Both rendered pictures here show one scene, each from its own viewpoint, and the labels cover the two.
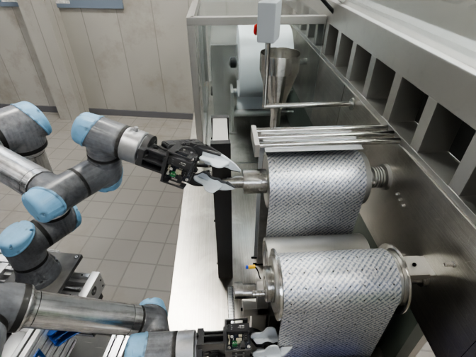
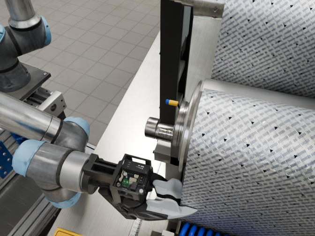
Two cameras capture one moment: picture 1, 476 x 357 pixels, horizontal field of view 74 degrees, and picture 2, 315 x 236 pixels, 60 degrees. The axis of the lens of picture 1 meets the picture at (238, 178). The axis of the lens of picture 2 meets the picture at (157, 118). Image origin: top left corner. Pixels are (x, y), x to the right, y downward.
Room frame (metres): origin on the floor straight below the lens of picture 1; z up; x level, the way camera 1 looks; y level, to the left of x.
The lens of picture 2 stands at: (0.13, -0.12, 1.58)
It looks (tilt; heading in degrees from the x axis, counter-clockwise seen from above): 49 degrees down; 20
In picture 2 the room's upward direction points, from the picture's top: straight up
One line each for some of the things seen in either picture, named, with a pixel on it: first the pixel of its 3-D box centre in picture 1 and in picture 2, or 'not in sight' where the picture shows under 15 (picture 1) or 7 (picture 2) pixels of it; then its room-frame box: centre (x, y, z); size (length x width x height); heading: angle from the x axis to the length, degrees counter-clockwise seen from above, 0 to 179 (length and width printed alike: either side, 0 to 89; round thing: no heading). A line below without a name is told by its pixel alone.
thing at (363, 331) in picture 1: (329, 339); (247, 218); (0.35, -0.21, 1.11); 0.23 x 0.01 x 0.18; 93
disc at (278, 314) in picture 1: (275, 282); (191, 126); (0.41, -0.08, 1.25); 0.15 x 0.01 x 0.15; 3
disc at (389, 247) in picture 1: (390, 277); not in sight; (0.42, -0.33, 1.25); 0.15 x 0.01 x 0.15; 3
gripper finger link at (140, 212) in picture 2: not in sight; (146, 206); (0.32, -0.03, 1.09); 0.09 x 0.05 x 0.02; 92
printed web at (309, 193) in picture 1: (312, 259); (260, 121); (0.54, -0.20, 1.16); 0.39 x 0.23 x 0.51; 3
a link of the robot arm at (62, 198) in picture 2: not in sight; (62, 178); (0.35, 0.19, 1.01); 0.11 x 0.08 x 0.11; 19
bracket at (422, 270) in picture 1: (416, 266); not in sight; (0.42, -0.38, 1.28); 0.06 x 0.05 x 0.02; 93
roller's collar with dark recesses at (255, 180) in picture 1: (254, 181); (211, 0); (0.65, -0.04, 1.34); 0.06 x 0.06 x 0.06; 3
